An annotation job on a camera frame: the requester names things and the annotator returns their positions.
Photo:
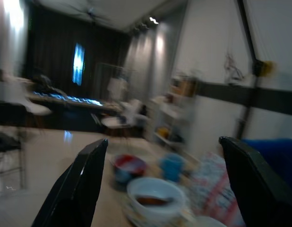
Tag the blue cup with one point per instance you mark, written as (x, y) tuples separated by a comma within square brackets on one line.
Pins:
[(172, 165)]

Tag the dark curtain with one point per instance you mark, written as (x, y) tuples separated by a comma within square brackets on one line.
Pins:
[(54, 52)]

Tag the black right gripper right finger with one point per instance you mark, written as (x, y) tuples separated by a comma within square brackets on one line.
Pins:
[(259, 189)]

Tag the black metal pole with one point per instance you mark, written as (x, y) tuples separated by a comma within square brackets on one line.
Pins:
[(248, 30)]

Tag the white bowl with brown sauce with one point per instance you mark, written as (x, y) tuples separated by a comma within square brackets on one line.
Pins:
[(155, 189)]

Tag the white shelf rack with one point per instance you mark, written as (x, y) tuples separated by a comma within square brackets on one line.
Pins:
[(169, 111)]

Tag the grey curtain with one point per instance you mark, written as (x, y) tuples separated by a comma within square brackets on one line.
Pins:
[(146, 59)]

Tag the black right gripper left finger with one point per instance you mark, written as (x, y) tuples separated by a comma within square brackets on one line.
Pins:
[(72, 189)]

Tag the red and blue bowl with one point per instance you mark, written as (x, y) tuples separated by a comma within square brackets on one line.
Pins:
[(128, 163)]

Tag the red white patterned cloth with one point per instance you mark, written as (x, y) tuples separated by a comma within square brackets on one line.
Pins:
[(212, 184)]

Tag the black chair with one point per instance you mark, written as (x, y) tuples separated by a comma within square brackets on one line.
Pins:
[(6, 142)]

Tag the white chair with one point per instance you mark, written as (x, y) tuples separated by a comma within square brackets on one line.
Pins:
[(38, 108), (115, 123)]

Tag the white shirt on rack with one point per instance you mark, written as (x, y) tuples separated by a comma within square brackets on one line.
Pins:
[(117, 88)]

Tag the long dark table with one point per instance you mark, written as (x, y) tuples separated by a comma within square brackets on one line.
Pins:
[(72, 104)]

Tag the ceiling fan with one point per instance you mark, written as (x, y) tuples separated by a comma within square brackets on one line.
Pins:
[(91, 13)]

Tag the yellow clamp on pole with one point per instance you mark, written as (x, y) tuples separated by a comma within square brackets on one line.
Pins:
[(268, 67)]

